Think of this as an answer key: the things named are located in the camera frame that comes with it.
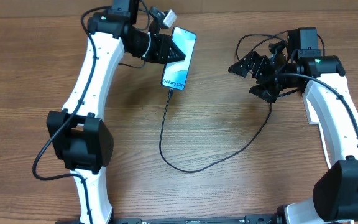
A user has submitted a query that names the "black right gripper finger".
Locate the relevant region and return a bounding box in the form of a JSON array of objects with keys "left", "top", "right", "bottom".
[
  {"left": 249, "top": 85, "right": 280, "bottom": 103},
  {"left": 228, "top": 51, "right": 262, "bottom": 78}
]

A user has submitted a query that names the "blue Samsung Galaxy smartphone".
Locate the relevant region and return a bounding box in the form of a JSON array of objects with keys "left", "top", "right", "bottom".
[{"left": 161, "top": 27, "right": 196, "bottom": 90}]

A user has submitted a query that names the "black USB charging cable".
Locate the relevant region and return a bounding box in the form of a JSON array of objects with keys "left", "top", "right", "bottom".
[{"left": 158, "top": 29, "right": 326, "bottom": 174}]

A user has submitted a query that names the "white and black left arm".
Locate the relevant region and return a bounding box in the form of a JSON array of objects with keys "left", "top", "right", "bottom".
[{"left": 46, "top": 1, "right": 186, "bottom": 223}]

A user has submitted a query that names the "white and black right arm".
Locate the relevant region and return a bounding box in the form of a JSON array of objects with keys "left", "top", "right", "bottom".
[{"left": 229, "top": 27, "right": 358, "bottom": 223}]

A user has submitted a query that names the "white power strip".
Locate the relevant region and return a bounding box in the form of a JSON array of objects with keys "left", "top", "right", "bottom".
[{"left": 302, "top": 93, "right": 319, "bottom": 125}]

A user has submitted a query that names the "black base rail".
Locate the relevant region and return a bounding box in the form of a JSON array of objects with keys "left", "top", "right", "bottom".
[{"left": 108, "top": 213, "right": 286, "bottom": 224}]

